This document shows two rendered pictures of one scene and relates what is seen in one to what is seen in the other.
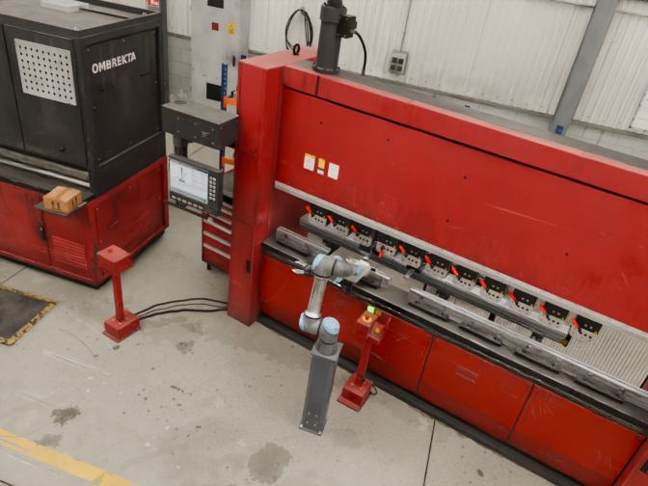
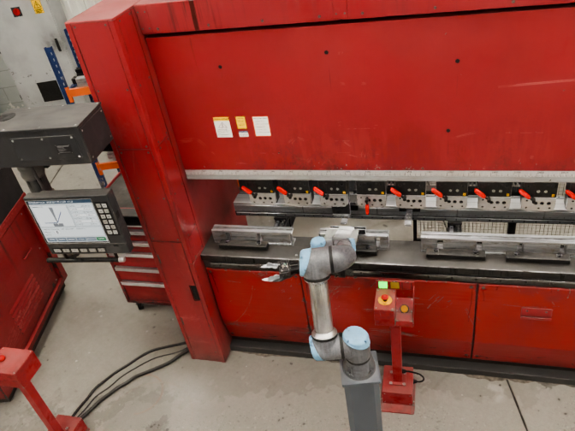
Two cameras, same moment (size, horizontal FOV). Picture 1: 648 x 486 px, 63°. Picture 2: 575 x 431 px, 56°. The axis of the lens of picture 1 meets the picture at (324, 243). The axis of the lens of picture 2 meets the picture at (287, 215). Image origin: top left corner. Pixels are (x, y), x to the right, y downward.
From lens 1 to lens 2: 1.16 m
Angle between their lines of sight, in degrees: 7
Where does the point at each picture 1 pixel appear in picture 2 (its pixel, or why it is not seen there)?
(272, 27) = not seen: outside the picture
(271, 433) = not seen: outside the picture
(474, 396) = (554, 335)
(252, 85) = (99, 50)
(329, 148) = (244, 97)
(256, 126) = (130, 108)
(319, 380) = (365, 411)
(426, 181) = (401, 89)
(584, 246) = not seen: outside the picture
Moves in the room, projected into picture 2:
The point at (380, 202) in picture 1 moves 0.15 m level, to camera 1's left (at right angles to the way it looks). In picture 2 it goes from (343, 142) to (314, 149)
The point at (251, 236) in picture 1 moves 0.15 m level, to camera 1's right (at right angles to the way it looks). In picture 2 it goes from (184, 255) to (210, 249)
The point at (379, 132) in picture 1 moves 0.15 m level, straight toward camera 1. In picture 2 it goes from (309, 46) to (316, 57)
